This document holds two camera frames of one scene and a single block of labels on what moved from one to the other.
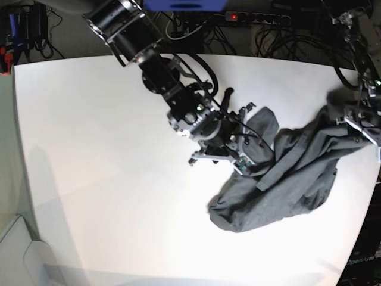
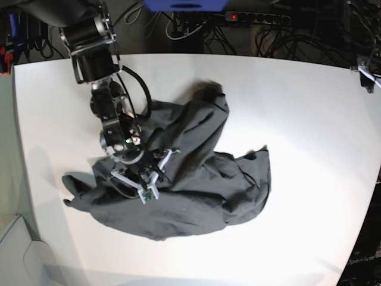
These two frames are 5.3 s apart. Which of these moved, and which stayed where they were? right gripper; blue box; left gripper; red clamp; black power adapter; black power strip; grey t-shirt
Moved: left gripper; grey t-shirt; right gripper
Stayed: blue box; black power adapter; black power strip; red clamp
